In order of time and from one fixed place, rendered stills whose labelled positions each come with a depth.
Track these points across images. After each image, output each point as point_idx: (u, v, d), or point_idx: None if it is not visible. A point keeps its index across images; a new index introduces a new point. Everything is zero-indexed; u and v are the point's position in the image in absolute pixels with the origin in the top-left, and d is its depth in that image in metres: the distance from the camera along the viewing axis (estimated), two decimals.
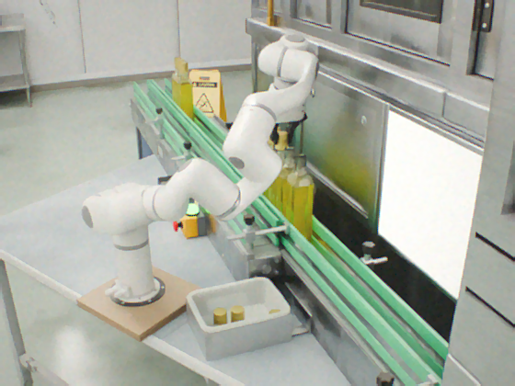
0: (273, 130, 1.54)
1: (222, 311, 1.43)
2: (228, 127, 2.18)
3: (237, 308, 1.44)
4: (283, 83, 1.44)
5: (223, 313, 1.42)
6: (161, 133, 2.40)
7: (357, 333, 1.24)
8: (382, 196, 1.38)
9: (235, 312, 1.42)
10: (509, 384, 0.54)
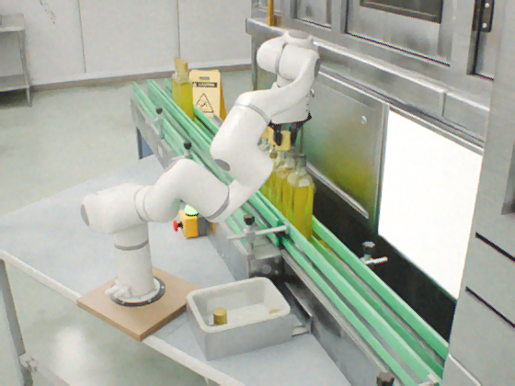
0: (276, 130, 1.48)
1: (222, 311, 1.43)
2: None
3: (283, 132, 1.51)
4: (287, 81, 1.38)
5: (223, 313, 1.42)
6: (161, 133, 2.40)
7: (357, 333, 1.24)
8: (382, 196, 1.38)
9: (291, 133, 1.51)
10: (509, 384, 0.54)
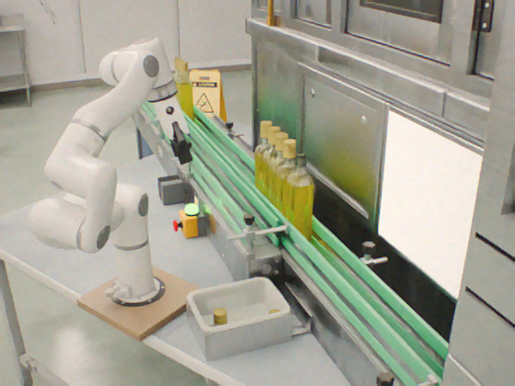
0: (168, 137, 1.41)
1: (222, 311, 1.43)
2: (228, 127, 2.18)
3: (288, 141, 1.53)
4: None
5: (223, 313, 1.42)
6: (161, 133, 2.40)
7: (357, 333, 1.24)
8: (382, 196, 1.38)
9: (295, 141, 1.52)
10: (509, 384, 0.54)
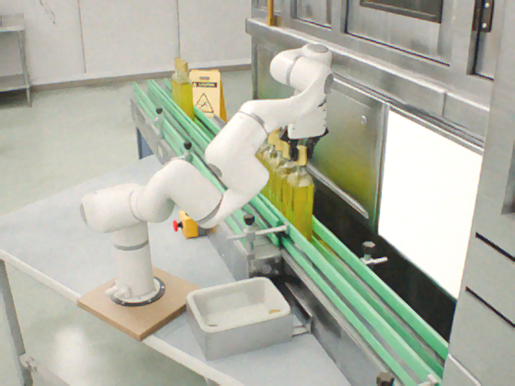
0: (292, 145, 1.44)
1: (300, 146, 1.48)
2: None
3: None
4: None
5: (304, 146, 1.49)
6: (161, 133, 2.40)
7: (357, 333, 1.24)
8: (382, 196, 1.38)
9: None
10: (509, 384, 0.54)
